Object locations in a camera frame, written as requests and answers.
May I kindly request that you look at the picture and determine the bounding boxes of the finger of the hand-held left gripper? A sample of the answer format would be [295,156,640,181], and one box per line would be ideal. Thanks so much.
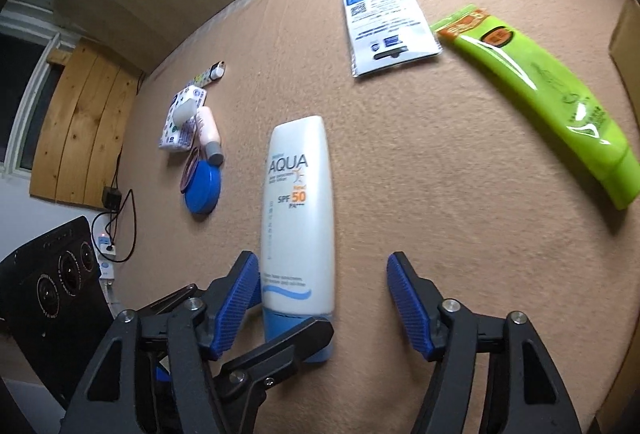
[212,320,335,415]
[136,284,200,316]

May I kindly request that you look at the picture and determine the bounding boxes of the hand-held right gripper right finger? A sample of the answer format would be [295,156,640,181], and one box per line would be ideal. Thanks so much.
[386,251,583,434]

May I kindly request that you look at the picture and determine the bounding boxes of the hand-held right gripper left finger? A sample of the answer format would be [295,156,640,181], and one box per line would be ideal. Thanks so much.
[62,250,262,434]

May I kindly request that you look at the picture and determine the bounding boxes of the blue round tin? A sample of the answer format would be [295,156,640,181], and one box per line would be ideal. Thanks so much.
[183,160,222,216]

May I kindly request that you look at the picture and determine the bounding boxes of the white sunscreen bottle blue cap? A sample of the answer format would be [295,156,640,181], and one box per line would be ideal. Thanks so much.
[260,115,337,364]

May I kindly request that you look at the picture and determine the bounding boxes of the blue patterned tissue packet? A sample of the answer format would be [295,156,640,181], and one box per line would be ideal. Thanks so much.
[158,84,208,152]

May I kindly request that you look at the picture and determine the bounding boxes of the white printed packet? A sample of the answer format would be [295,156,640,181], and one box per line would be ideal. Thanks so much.
[342,0,443,78]

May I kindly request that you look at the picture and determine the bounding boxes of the cardboard box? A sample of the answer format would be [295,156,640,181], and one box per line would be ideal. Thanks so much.
[608,0,640,87]

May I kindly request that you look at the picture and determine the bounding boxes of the white power strip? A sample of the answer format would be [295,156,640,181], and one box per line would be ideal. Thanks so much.
[94,234,118,287]

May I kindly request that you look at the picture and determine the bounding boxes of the tan blanket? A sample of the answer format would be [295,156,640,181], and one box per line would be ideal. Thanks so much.
[107,0,640,434]

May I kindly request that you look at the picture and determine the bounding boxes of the wooden plank panel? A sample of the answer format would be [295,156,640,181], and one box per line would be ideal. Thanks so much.
[30,38,147,209]

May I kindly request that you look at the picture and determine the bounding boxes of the white framed window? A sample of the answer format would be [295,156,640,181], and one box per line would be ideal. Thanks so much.
[0,0,61,175]

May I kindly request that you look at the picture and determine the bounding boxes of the patterned stick white cap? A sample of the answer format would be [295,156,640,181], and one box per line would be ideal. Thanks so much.
[192,60,227,87]

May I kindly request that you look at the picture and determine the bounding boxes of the green tube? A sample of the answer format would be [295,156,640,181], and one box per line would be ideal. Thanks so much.
[430,4,640,211]

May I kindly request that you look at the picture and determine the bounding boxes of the purple hair tie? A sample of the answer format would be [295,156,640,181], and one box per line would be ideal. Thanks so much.
[180,149,203,192]

